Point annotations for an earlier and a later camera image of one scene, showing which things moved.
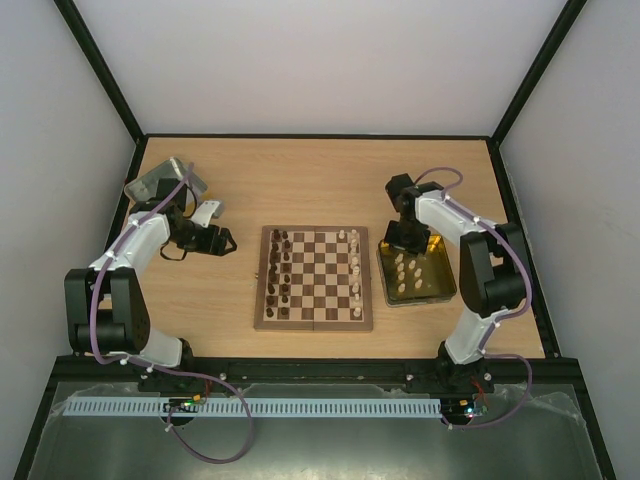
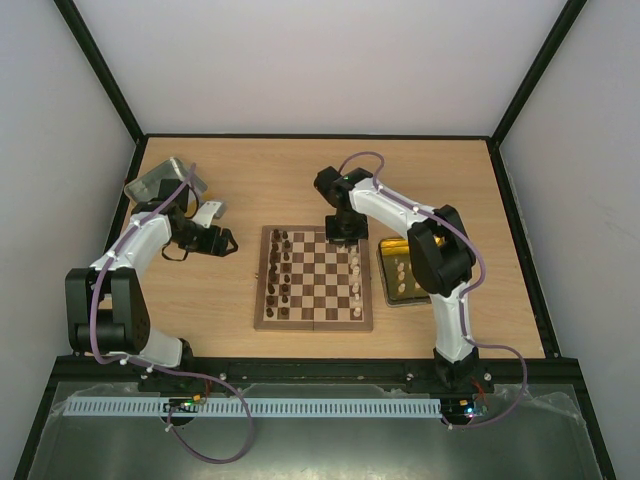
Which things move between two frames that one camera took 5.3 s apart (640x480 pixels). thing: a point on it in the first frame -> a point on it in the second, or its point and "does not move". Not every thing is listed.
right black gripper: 406,236 -> 345,234
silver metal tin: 144,188 does not move
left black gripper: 212,247 does not move
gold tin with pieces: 411,278 does not move
